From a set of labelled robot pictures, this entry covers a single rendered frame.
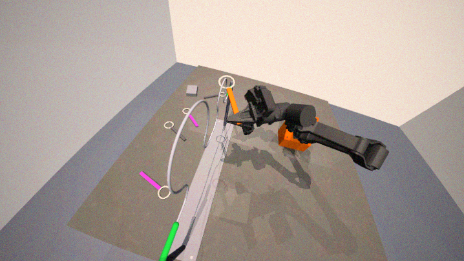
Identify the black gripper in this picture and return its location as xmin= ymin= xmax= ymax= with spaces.
xmin=226 ymin=89 xmax=280 ymax=135

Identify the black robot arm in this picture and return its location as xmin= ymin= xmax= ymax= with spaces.
xmin=244 ymin=85 xmax=389 ymax=171

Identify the cream ring with orange handle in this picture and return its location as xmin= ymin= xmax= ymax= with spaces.
xmin=218 ymin=75 xmax=238 ymax=114

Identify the thin dark grey wire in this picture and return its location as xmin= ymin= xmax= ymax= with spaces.
xmin=159 ymin=78 xmax=234 ymax=261

